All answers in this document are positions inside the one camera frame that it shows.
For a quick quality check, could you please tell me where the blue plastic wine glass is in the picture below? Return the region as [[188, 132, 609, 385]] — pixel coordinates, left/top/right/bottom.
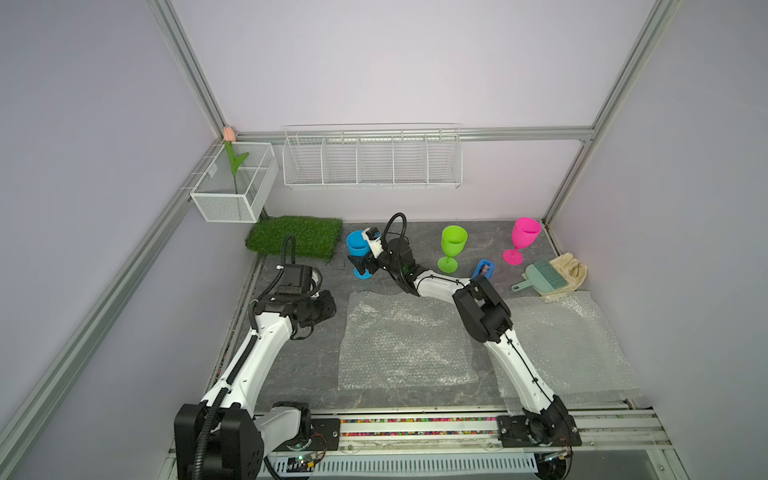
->
[[346, 230, 372, 280]]

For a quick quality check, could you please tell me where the blue tape dispenser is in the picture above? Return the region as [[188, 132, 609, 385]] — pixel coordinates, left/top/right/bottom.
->
[[472, 259, 495, 279]]

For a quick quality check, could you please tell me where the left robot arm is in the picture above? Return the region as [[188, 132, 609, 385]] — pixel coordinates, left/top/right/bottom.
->
[[174, 235, 337, 479]]

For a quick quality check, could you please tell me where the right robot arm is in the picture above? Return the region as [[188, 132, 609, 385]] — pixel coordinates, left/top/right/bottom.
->
[[347, 212, 578, 444]]

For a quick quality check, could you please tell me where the green plastic wine glass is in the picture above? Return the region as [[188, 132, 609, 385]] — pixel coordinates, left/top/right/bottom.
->
[[437, 225, 468, 273]]

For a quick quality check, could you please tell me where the pink plastic wine glass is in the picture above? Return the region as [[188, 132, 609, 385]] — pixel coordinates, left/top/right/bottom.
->
[[502, 217, 542, 265]]

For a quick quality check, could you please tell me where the bubble wrap sheet stack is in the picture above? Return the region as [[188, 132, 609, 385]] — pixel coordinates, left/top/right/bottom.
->
[[504, 291, 644, 410]]

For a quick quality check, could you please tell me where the green artificial grass mat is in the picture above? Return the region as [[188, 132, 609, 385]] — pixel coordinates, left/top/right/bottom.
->
[[245, 216, 343, 260]]

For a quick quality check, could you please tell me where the white mesh basket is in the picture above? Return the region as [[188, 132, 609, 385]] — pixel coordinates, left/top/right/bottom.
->
[[190, 141, 279, 224]]

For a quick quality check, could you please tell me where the green dustpan brush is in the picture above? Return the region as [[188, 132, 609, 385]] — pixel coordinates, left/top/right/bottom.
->
[[511, 261, 568, 294]]

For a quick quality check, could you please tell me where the artificial pink tulip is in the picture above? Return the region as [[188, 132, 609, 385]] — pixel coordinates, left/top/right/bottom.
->
[[222, 126, 249, 194]]

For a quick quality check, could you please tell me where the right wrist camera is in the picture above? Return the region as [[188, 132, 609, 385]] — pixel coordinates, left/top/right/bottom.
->
[[362, 227, 384, 258]]

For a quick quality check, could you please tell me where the white wire shelf rack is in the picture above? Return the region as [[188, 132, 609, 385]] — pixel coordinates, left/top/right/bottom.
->
[[282, 124, 464, 189]]

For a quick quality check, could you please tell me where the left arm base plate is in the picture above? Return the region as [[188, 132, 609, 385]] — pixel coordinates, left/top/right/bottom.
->
[[275, 418, 341, 453]]

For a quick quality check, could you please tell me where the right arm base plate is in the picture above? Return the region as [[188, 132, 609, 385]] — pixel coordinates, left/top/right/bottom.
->
[[496, 412, 582, 448]]

